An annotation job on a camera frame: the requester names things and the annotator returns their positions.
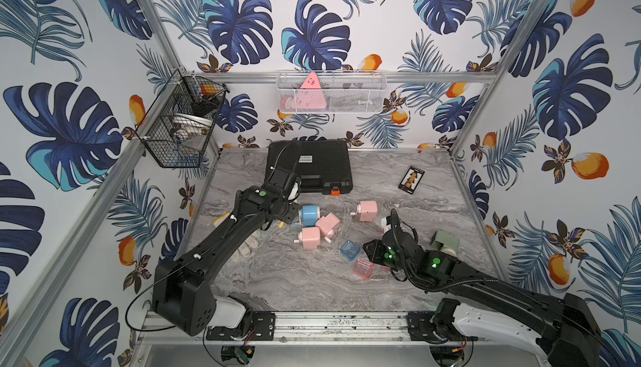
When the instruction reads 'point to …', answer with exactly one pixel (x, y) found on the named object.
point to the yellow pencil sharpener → (281, 223)
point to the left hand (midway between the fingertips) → (285, 204)
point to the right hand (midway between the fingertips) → (363, 245)
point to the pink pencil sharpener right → (368, 210)
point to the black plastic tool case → (322, 166)
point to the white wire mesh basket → (330, 92)
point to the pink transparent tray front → (363, 268)
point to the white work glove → (244, 249)
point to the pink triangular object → (310, 96)
